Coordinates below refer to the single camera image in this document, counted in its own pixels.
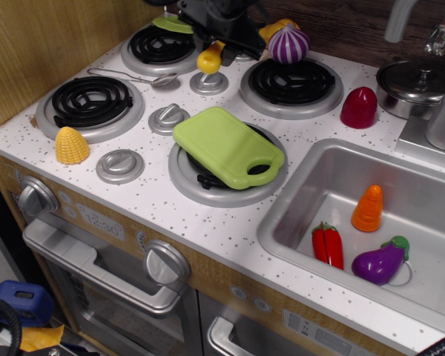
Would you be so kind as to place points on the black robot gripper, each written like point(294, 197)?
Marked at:
point(234, 23)

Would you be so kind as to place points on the yellow toy knife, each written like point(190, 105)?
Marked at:
point(209, 61)

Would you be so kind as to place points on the green plastic cutting board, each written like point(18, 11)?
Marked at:
point(229, 149)

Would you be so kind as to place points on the silver stove top knob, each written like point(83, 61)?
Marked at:
point(120, 166)
point(163, 120)
point(242, 57)
point(209, 84)

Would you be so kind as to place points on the yellow toy bell pepper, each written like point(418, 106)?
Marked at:
point(279, 28)

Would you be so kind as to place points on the green plastic plate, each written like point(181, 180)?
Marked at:
point(173, 24)

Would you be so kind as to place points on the metal spoon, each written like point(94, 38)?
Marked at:
point(153, 81)

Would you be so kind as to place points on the back left black burner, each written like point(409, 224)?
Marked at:
point(153, 51)

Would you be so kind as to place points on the black burner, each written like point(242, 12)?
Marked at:
point(100, 108)
point(304, 90)
point(153, 51)
point(195, 183)

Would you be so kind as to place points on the purple white toy onion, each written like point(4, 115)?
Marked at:
point(289, 45)

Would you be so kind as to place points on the back right black burner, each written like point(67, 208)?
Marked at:
point(304, 90)

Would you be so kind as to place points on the front left black burner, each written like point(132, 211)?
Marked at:
point(100, 108)

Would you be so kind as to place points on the front right black burner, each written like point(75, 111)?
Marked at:
point(195, 183)

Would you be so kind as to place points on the dark red toy pepper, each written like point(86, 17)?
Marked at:
point(360, 108)

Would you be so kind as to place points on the yellow toy corn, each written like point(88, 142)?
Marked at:
point(71, 147)

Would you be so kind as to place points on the silver faucet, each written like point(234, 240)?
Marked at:
point(398, 20)

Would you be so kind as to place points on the steel pot with lid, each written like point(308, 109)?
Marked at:
point(410, 89)

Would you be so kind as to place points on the clear glass ornament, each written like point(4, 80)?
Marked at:
point(435, 42)

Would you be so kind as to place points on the silver oven knob right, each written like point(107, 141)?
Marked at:
point(164, 264)

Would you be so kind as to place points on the silver oven knob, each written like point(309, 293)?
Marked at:
point(164, 264)
point(36, 197)

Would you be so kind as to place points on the orange toy carrot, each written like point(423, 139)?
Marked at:
point(368, 212)

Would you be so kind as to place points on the red toy chili peppers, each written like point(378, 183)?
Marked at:
point(327, 245)

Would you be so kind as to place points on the silver sink basin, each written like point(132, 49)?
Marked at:
point(326, 187)

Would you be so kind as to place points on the silver oven knob left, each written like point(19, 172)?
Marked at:
point(36, 197)

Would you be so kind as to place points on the purple toy eggplant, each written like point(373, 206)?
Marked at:
point(381, 265)

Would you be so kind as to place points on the blue device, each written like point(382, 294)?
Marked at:
point(31, 302)

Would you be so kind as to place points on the yellow cloth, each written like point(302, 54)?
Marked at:
point(37, 338)

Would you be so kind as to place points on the silver oven door handle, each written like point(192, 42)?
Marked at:
point(74, 256)

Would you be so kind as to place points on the silver dishwasher door handle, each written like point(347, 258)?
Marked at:
point(219, 339)

